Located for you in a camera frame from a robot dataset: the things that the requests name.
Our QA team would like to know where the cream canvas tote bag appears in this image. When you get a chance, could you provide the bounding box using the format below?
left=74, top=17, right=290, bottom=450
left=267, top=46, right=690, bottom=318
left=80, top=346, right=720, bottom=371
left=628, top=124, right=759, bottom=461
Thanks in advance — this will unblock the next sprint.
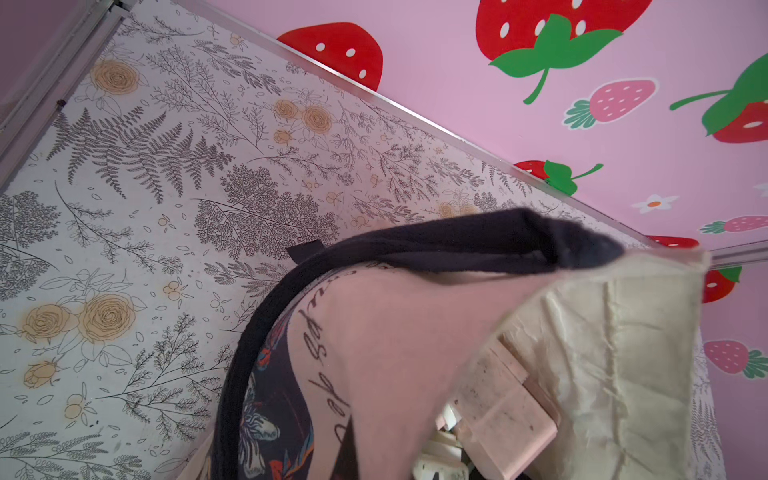
left=182, top=209, right=710, bottom=479

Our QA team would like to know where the pink pencil sharpener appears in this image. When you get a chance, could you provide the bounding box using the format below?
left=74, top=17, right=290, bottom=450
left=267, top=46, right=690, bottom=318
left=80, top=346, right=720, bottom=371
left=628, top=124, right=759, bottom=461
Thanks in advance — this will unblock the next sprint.
left=448, top=340, right=559, bottom=479

